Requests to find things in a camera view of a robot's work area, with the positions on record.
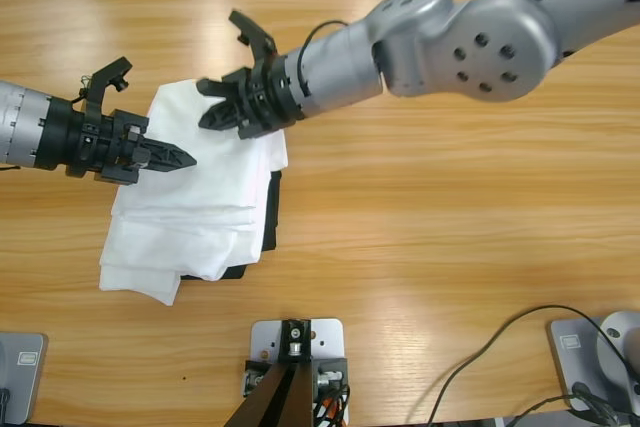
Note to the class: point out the black post clamp with bolt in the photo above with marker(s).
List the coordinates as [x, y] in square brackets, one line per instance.
[287, 332]

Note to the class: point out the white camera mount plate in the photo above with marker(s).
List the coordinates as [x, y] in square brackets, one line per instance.
[332, 339]

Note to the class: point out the white t-shirt with black print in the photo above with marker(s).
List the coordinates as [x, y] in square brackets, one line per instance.
[210, 177]

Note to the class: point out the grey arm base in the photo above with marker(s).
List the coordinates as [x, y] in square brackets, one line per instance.
[575, 362]
[25, 377]

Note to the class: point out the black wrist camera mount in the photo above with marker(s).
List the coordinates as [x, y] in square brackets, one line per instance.
[255, 34]
[105, 82]

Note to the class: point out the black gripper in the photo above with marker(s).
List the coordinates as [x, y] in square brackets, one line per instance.
[90, 142]
[270, 97]

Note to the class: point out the dark camera post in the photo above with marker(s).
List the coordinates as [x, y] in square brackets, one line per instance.
[272, 402]

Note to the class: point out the black base plug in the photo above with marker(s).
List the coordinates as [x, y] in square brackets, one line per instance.
[582, 389]

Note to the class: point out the black post bracket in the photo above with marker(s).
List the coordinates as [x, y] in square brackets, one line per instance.
[252, 372]
[340, 364]

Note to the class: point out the black garment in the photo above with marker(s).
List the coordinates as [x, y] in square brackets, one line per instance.
[272, 212]

